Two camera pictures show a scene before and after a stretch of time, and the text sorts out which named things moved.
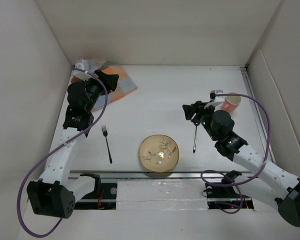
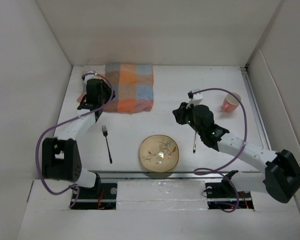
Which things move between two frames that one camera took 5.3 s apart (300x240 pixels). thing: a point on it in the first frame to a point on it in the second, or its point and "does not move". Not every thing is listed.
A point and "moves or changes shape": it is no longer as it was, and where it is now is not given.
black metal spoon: [196, 124] does not move
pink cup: [231, 103] does not move
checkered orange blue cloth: [125, 84] moves or changes shape
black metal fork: [105, 131] does not move
